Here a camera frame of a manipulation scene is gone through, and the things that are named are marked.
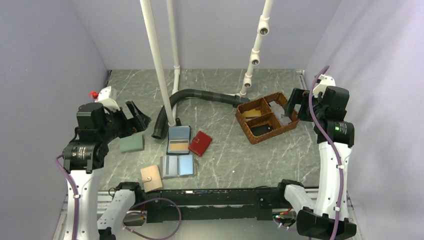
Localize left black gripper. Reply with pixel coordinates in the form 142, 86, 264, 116
98, 100, 151, 143

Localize red leather card holder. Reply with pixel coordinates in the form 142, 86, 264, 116
188, 131, 213, 157

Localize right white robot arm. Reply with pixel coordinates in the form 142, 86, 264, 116
275, 86, 358, 240

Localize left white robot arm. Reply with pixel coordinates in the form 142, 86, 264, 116
58, 101, 151, 240

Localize silver cards in basket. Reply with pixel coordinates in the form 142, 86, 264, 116
269, 101, 292, 126

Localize green card holder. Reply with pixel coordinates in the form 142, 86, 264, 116
119, 132, 145, 153

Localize gold cards in basket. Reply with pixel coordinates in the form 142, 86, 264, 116
242, 109, 262, 121

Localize blue card holder orange card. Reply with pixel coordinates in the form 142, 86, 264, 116
166, 125, 191, 155

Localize black cards in basket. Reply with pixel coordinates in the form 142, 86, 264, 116
251, 124, 274, 137

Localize beige snap card holder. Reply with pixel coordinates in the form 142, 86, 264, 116
140, 164, 163, 193

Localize open blue grey card holder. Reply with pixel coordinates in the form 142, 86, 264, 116
160, 154, 197, 179

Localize brown wicker divided basket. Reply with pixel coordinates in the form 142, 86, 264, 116
235, 92, 300, 145

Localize white pole with fittings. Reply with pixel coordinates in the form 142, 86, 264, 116
238, 0, 274, 97

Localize white front pole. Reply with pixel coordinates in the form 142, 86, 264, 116
140, 0, 176, 127

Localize white rear pole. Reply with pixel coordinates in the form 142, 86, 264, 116
165, 0, 182, 96

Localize black corrugated hose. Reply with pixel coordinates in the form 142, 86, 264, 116
151, 88, 251, 140

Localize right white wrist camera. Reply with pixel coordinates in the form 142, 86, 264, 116
312, 74, 336, 98

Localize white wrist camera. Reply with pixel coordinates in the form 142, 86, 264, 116
312, 74, 336, 98
89, 86, 120, 112

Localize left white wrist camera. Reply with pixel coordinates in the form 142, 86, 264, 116
89, 86, 120, 112

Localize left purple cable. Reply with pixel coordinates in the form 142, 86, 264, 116
54, 154, 80, 240

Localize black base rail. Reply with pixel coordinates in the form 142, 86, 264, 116
114, 182, 299, 223

